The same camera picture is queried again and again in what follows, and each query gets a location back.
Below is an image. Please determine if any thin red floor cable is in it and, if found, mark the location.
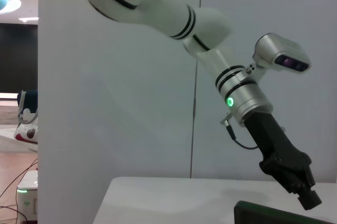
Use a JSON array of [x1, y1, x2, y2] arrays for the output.
[[0, 158, 39, 199]]

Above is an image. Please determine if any green glasses case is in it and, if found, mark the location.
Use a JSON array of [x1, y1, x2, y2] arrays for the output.
[[233, 200, 337, 224]]

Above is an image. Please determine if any thin dark floor cable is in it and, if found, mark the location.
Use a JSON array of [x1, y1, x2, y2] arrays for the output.
[[0, 205, 23, 224]]

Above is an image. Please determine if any left wrist connector cable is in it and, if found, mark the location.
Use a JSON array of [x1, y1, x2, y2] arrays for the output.
[[220, 113, 261, 150]]

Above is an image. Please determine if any white device with green light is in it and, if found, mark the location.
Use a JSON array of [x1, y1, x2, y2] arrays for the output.
[[16, 170, 39, 224]]

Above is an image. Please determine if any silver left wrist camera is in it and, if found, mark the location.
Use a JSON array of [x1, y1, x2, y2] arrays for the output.
[[247, 33, 312, 77]]

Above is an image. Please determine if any round ceiling lamp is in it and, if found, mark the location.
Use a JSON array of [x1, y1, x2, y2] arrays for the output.
[[0, 0, 22, 15]]

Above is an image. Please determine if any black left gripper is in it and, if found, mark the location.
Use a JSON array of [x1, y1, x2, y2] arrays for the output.
[[244, 110, 323, 211]]

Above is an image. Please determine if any white patterned bag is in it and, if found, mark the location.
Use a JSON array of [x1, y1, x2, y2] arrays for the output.
[[13, 89, 39, 145]]

